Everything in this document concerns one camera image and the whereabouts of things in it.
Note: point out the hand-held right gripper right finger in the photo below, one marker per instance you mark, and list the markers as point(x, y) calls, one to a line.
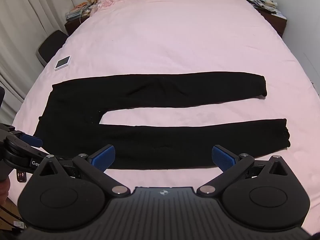
point(223, 158)

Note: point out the black pants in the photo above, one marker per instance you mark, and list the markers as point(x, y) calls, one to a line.
point(155, 92)

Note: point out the brown wooden nightstand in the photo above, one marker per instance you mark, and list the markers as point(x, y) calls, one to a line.
point(72, 27)
point(275, 21)

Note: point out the black chair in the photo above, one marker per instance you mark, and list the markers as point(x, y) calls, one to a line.
point(51, 45)

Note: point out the pink bed cover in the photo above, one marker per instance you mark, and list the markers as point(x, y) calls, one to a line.
point(175, 30)

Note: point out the white curtain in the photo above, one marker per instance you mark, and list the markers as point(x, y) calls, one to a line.
point(25, 20)

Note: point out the small white flat device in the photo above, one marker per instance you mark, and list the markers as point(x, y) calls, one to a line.
point(62, 62)

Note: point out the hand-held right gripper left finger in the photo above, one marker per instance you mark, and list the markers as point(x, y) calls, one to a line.
point(103, 158)

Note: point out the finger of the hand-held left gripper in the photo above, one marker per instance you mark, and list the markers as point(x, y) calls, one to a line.
point(31, 140)

